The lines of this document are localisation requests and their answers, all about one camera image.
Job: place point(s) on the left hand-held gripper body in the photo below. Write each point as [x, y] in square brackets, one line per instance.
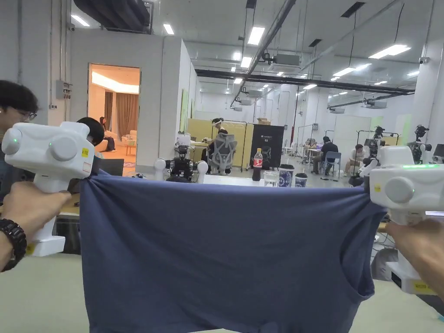
[41, 152]

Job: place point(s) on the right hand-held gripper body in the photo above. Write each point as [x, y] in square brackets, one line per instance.
[399, 187]

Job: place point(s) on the dark blue shirt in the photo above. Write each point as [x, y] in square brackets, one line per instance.
[215, 249]

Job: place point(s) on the person's left hand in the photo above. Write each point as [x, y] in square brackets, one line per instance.
[31, 204]

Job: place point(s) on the person's right hand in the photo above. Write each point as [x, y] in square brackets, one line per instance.
[423, 249]

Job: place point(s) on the dark-headed robot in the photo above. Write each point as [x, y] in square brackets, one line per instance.
[421, 142]

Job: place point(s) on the cream sofa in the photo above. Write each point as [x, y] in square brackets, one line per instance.
[129, 137]

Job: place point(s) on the small black-lidded paper cup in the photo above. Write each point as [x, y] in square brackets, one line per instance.
[301, 180]

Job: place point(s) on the blue patterned paper cup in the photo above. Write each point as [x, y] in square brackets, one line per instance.
[287, 177]

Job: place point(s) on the clear drinking glass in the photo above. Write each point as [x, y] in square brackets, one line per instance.
[271, 179]

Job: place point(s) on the tall black cabinet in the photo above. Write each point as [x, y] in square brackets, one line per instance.
[269, 142]

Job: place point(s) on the black and white robot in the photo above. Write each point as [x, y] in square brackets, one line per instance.
[180, 166]

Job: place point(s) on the cola bottle with red label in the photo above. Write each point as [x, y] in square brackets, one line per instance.
[257, 166]

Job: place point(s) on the open brown carton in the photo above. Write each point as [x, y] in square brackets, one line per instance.
[264, 121]

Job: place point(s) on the grey wall switch box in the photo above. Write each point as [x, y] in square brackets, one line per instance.
[64, 89]

